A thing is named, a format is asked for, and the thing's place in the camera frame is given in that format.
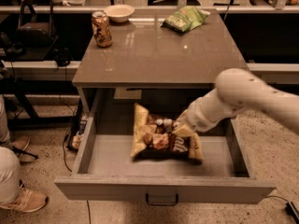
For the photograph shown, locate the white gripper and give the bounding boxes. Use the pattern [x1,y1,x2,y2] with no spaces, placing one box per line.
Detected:
[172,89,240,137]

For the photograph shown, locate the brown sea salt chip bag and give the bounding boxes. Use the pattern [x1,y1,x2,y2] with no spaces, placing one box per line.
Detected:
[131,104,204,163]

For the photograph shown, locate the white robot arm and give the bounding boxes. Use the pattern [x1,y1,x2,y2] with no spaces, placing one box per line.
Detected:
[174,68,299,137]

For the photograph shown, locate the grey open drawer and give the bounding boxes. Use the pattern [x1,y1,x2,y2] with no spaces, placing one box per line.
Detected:
[55,89,275,203]

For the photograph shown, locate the grey cabinet counter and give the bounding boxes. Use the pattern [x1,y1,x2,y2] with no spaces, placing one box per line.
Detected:
[72,8,250,119]

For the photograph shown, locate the green chip bag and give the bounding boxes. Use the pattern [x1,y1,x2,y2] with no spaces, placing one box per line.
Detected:
[161,6,210,34]

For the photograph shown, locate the black bag on shelf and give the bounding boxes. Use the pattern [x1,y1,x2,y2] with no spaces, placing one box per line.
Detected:
[16,0,56,48]

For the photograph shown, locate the power strip on floor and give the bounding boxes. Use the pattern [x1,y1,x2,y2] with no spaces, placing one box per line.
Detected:
[67,115,88,150]

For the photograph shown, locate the orange soda can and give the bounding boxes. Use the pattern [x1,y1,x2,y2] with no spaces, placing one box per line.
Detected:
[92,11,112,48]

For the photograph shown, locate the white ceramic bowl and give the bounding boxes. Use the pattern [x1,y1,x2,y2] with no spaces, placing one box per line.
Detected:
[104,5,135,23]

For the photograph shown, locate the black headphones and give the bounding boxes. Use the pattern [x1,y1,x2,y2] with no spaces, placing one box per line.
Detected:
[53,48,73,67]

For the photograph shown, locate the tan sneaker far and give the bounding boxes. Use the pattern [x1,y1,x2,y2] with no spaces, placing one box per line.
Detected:
[11,135,30,150]

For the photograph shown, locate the tan sneaker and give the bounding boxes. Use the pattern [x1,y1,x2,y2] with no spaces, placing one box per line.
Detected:
[11,135,30,150]
[0,181,48,213]

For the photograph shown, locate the tan sneaker near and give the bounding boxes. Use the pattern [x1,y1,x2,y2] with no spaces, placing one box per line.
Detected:
[0,181,48,213]

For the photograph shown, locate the person's light trouser leg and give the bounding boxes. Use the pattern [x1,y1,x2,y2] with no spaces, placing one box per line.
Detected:
[0,98,21,204]

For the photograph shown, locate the black drawer handle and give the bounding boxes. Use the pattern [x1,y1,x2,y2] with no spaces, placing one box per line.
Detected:
[145,193,178,206]

